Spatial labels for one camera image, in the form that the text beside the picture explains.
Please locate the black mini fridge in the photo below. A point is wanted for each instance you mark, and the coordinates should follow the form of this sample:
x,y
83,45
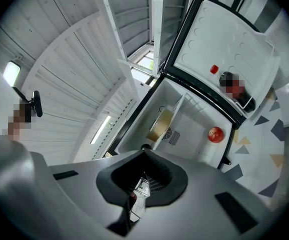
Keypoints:
x,y
192,129

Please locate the person's head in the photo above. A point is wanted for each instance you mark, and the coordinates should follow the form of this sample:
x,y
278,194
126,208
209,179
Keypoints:
x,y
18,124

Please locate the beige plastic tray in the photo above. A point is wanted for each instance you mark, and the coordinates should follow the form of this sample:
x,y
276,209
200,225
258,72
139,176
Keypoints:
x,y
160,124

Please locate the long ceiling light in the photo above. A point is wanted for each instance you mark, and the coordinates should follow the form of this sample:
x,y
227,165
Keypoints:
x,y
100,129

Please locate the red apple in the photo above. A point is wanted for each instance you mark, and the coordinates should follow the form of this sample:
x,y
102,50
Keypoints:
x,y
215,134

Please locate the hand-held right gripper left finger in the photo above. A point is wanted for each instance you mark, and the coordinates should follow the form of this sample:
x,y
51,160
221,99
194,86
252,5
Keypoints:
x,y
79,196

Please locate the white triangle-patterned table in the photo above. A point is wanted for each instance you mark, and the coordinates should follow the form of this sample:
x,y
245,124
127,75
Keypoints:
x,y
257,159

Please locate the black round object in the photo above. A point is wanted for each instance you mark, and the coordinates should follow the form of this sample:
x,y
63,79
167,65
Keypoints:
x,y
146,147

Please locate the rectangular ceiling light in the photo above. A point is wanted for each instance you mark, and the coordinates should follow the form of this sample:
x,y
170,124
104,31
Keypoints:
x,y
11,73

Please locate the black head-worn camera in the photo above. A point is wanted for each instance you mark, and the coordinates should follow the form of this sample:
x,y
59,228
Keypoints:
x,y
37,104

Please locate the cola bottle red cap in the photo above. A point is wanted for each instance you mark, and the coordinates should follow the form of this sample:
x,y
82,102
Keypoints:
x,y
244,99

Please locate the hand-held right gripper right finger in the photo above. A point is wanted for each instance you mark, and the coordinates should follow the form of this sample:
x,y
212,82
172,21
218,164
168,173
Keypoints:
x,y
197,209

